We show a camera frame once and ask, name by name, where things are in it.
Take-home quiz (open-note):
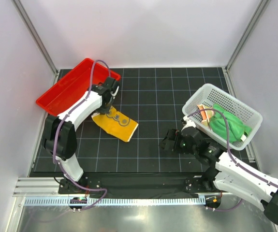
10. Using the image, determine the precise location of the slotted cable duct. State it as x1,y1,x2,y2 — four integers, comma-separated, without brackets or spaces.
24,195,205,207

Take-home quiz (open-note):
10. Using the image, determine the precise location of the aluminium frame rail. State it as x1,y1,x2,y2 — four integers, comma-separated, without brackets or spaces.
12,176,62,197

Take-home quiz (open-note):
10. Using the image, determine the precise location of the red plastic tray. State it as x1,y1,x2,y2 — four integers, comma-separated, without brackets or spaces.
35,58,122,116

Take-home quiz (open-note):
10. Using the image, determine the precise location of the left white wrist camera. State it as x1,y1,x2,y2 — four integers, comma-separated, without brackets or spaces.
111,85,120,98

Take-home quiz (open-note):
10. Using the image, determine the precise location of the yellow blue hello towel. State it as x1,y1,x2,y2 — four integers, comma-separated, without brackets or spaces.
91,106,138,143

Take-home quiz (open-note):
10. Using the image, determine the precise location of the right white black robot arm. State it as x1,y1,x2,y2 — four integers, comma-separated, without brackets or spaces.
160,116,278,225

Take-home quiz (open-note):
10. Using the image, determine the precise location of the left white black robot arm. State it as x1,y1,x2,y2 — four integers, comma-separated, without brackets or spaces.
43,77,120,193

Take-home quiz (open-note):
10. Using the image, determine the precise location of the orange beige towel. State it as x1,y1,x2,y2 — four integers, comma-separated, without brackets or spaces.
197,104,215,127

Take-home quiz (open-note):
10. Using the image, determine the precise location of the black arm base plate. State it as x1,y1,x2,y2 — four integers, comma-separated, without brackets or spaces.
58,172,221,199

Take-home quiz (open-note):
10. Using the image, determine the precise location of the white perforated plastic basket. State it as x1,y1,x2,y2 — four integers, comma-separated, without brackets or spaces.
182,84,263,151

